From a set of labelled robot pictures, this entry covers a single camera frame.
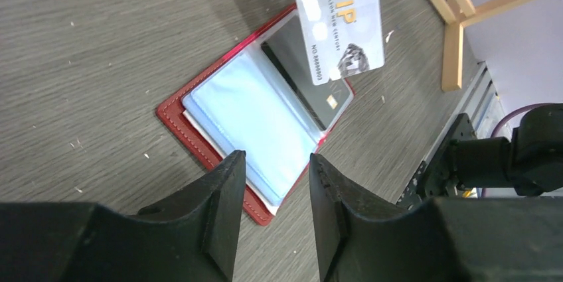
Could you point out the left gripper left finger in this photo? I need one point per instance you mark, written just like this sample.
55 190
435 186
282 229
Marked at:
191 235

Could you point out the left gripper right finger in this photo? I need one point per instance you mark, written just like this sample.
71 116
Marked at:
362 237

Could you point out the silver VIP card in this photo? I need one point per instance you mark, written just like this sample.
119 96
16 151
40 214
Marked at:
342 37

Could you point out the dark grey card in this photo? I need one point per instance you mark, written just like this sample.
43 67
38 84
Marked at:
286 50

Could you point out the red leather card holder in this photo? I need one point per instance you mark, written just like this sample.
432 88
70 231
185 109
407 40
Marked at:
242 101

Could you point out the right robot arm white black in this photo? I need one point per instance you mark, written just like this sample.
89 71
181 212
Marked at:
530 162

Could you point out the wooden rack frame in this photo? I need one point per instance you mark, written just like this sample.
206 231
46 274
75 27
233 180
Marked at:
458 14

